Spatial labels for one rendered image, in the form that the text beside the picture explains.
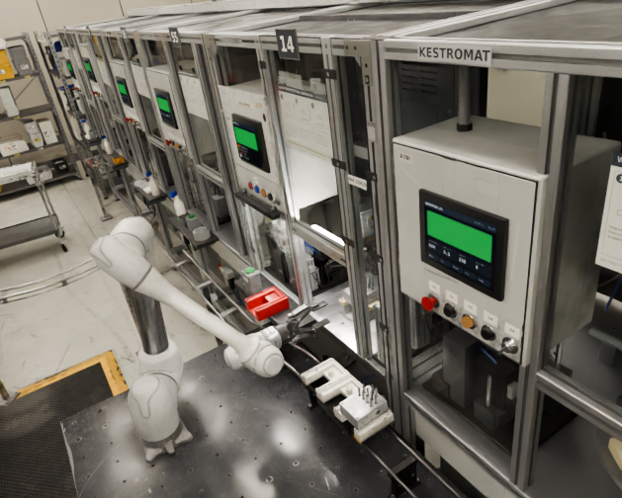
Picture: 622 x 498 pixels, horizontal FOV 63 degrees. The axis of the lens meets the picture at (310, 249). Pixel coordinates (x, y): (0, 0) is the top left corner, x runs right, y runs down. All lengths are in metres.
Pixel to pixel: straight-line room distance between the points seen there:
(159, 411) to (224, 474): 0.33
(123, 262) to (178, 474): 0.81
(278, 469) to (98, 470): 0.68
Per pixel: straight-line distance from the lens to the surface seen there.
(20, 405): 3.86
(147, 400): 1.98
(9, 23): 8.95
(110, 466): 2.18
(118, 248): 1.71
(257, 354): 1.70
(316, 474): 1.90
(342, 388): 1.89
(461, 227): 1.17
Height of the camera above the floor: 2.19
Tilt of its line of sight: 29 degrees down
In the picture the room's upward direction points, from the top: 9 degrees counter-clockwise
